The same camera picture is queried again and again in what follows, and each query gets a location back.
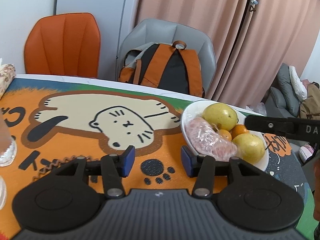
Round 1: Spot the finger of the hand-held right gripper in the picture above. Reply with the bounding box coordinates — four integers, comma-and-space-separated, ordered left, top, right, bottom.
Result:
244, 115, 295, 139

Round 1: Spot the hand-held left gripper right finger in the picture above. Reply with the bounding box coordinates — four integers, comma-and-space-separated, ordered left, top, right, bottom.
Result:
180, 145, 266, 198

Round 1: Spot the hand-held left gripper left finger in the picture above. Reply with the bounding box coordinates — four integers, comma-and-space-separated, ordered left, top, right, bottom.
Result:
51, 145, 136, 198

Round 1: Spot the elongated yellow-green pear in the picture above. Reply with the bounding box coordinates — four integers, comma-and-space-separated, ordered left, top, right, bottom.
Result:
232, 133, 266, 164

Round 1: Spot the orange mandarin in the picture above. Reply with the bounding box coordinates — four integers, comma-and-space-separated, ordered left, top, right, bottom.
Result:
216, 129, 233, 142
231, 124, 250, 139

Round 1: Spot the plastic-wrapped pink sausage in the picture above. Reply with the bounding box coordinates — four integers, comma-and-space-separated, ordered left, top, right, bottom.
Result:
185, 117, 239, 162

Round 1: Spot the white plate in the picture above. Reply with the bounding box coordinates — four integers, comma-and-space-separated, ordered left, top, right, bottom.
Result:
180, 100, 270, 172

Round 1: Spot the round yellow-green pear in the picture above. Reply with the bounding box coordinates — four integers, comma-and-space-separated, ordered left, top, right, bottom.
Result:
202, 103, 238, 131

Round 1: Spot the person's right hand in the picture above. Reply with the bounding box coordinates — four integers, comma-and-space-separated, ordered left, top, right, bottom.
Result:
312, 158, 320, 220

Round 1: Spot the white plastic bag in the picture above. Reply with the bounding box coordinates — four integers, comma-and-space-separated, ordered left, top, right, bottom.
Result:
246, 102, 267, 117

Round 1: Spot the grey sofa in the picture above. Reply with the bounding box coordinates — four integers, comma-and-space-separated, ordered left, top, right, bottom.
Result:
264, 63, 320, 121

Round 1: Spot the pink slipper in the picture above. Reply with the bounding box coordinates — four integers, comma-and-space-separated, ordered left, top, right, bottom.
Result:
299, 143, 315, 163

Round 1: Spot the brown jacket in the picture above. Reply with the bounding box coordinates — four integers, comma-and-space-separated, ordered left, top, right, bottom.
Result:
300, 82, 320, 121

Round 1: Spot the grey cushion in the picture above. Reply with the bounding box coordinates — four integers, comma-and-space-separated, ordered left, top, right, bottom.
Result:
277, 63, 301, 108

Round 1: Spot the white pillow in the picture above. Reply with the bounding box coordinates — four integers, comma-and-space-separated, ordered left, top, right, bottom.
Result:
288, 65, 308, 101

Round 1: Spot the printed cartoon table mat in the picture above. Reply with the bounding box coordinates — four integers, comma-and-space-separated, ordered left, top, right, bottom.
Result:
0, 76, 316, 238

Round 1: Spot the orange and black backpack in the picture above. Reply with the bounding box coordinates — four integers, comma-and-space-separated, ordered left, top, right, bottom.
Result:
118, 40, 206, 97

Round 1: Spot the pink curtain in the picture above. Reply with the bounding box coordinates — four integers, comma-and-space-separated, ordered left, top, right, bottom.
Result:
135, 0, 254, 103
207, 0, 320, 108

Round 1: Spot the grey chair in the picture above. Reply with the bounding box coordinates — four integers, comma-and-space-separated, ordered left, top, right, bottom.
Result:
116, 18, 217, 98

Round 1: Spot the orange chair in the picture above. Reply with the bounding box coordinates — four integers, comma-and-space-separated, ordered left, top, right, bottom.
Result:
24, 12, 101, 78

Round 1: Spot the patterned tissue box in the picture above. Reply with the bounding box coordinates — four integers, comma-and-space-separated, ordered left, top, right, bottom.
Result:
0, 58, 16, 98

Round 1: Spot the brown wavy cord loop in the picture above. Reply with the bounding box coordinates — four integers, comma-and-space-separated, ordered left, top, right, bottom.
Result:
32, 155, 93, 181

